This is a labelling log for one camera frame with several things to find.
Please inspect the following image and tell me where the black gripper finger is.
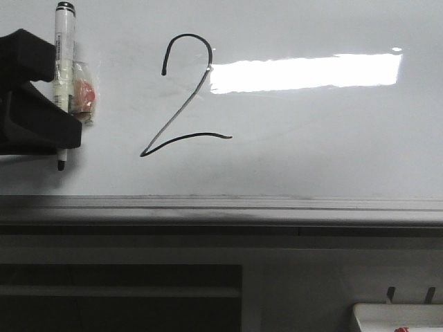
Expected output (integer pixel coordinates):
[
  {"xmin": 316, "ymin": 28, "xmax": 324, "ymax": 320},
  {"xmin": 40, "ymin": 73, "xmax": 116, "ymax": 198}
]
[
  {"xmin": 1, "ymin": 28, "xmax": 55, "ymax": 91},
  {"xmin": 1, "ymin": 82, "xmax": 82, "ymax": 156}
]

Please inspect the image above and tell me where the white black-tipped whiteboard marker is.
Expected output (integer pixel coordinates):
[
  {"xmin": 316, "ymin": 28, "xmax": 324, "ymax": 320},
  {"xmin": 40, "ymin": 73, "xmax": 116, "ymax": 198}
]
[{"xmin": 51, "ymin": 1, "xmax": 76, "ymax": 172}]

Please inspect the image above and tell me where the red magnet taped to marker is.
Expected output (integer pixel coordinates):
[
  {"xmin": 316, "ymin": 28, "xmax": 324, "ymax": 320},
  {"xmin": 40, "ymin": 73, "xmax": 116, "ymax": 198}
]
[{"xmin": 70, "ymin": 62, "xmax": 97, "ymax": 125}]

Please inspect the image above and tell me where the dark vent panel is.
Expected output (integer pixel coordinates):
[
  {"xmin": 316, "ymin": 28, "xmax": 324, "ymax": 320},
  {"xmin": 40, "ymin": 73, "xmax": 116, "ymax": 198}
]
[{"xmin": 1, "ymin": 264, "xmax": 242, "ymax": 331}]

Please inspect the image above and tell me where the white tray with red item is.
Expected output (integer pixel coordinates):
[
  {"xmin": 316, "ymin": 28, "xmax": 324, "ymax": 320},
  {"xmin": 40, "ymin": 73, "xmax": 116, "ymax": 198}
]
[{"xmin": 350, "ymin": 303, "xmax": 442, "ymax": 331}]

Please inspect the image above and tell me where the left metal hook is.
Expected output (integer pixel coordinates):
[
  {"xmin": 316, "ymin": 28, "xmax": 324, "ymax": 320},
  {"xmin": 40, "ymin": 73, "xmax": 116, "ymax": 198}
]
[{"xmin": 386, "ymin": 286, "xmax": 396, "ymax": 304}]

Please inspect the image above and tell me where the metal hook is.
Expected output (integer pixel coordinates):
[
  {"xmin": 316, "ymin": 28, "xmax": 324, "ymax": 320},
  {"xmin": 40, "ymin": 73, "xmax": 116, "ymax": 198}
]
[
  {"xmin": 424, "ymin": 286, "xmax": 436, "ymax": 304},
  {"xmin": 386, "ymin": 286, "xmax": 396, "ymax": 304}
]

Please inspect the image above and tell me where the right metal hook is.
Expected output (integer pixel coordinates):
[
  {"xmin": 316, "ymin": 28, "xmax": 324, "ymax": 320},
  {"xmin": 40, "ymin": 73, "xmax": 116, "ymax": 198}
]
[{"xmin": 424, "ymin": 286, "xmax": 436, "ymax": 304}]

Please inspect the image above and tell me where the white whiteboard with frame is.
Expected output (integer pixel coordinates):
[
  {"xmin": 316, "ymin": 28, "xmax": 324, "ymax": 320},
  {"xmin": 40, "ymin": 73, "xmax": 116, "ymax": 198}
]
[{"xmin": 1, "ymin": 1, "xmax": 442, "ymax": 228}]

